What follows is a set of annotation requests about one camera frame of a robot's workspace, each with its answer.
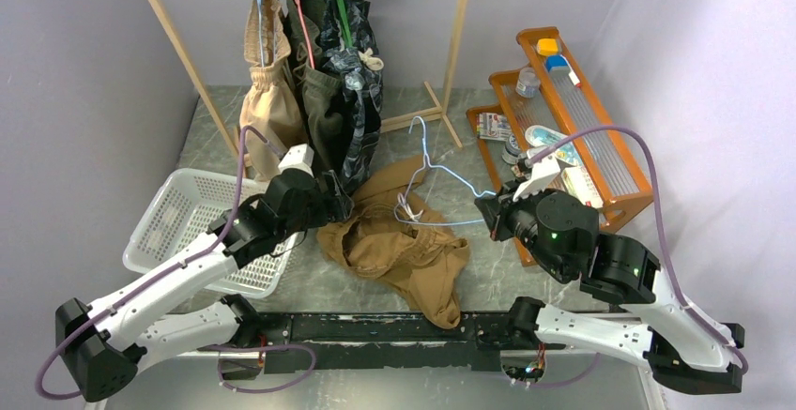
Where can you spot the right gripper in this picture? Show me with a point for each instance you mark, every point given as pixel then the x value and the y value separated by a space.
pixel 497 210

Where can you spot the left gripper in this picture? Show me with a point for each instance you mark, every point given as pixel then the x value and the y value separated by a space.
pixel 332 208

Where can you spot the brown shorts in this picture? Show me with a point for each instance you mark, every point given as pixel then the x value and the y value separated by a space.
pixel 420 262

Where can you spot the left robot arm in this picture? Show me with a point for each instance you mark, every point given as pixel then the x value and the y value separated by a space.
pixel 105 343

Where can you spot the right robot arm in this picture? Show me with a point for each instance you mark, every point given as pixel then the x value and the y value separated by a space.
pixel 683 349

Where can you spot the beige shorts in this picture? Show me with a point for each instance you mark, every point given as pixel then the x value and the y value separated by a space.
pixel 270 107

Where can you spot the olive green shorts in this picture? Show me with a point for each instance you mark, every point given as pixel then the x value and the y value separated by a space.
pixel 316 89

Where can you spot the green hanger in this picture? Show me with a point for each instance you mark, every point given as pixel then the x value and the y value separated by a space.
pixel 344 23

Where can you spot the round tin can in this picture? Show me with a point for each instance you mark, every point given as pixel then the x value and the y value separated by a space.
pixel 511 150

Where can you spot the white red box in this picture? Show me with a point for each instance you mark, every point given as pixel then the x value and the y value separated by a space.
pixel 578 183

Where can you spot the colourful snack packet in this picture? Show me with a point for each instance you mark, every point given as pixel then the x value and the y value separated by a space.
pixel 493 127

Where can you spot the light blue oval package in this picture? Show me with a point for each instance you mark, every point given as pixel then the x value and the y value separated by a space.
pixel 541 136

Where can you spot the wooden clothes rack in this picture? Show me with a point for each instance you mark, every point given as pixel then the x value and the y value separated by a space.
pixel 439 111

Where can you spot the clear plastic jar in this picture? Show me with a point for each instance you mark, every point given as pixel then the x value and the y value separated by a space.
pixel 527 84

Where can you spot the blue white box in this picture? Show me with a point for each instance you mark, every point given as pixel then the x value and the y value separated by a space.
pixel 557 66

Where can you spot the yellow sponge block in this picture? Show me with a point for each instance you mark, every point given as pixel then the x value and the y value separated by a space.
pixel 548 47

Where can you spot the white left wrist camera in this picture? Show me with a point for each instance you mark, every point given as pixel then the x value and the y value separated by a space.
pixel 299 157

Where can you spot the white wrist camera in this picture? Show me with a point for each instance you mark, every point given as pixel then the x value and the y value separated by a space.
pixel 537 175
pixel 299 157

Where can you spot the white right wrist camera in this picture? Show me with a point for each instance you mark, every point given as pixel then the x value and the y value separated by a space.
pixel 537 175

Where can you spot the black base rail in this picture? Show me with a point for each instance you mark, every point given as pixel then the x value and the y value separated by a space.
pixel 329 341

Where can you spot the pink wire hanger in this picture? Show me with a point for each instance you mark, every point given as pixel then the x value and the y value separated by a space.
pixel 306 34

